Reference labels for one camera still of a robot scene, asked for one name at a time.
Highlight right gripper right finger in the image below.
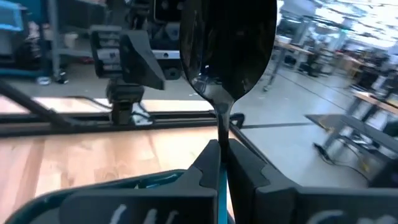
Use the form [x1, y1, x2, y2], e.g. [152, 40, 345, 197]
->
[228, 138, 398, 224]

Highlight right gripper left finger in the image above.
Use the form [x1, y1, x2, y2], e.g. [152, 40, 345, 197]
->
[58, 139, 223, 224]

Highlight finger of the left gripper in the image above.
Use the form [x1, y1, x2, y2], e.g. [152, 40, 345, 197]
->
[119, 29, 166, 91]

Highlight spoon with blue handle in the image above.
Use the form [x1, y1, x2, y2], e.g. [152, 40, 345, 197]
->
[178, 0, 279, 224]

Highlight dark green plastic tray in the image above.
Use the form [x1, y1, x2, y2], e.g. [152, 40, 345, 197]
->
[4, 169, 191, 224]

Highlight white bucket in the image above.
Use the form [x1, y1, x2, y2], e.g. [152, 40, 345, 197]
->
[63, 32, 80, 49]

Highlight blue storage bin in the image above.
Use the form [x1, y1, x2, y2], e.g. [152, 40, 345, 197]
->
[0, 0, 24, 32]

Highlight black work table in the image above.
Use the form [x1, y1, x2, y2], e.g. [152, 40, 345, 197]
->
[305, 113, 398, 188]

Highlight wooden work table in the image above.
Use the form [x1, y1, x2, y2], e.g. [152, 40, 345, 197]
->
[262, 34, 315, 91]

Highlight black aluminium table frame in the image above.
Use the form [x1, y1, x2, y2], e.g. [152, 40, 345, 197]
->
[0, 78, 269, 163]

